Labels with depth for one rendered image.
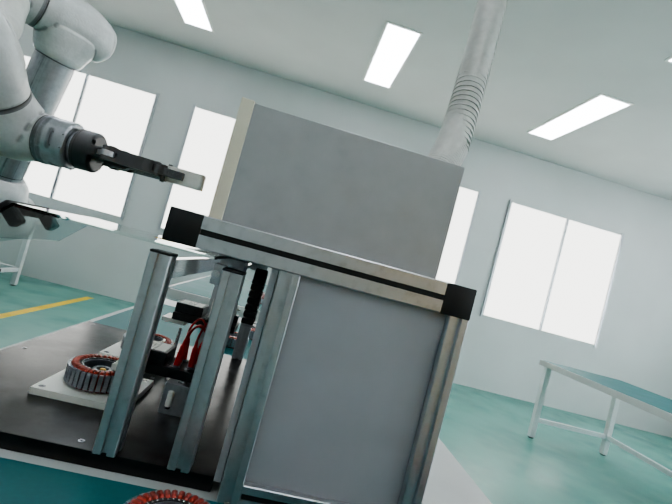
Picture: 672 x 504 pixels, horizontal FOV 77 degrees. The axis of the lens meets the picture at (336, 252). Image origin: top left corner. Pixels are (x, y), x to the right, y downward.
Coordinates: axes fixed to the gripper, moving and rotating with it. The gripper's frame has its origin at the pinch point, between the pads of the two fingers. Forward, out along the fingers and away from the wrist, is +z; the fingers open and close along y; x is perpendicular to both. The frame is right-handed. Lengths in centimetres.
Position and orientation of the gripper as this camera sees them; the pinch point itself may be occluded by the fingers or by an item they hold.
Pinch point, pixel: (185, 178)
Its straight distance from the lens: 87.1
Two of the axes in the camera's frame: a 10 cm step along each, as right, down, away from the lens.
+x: 2.6, -9.6, 0.3
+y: 1.1, -0.1, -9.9
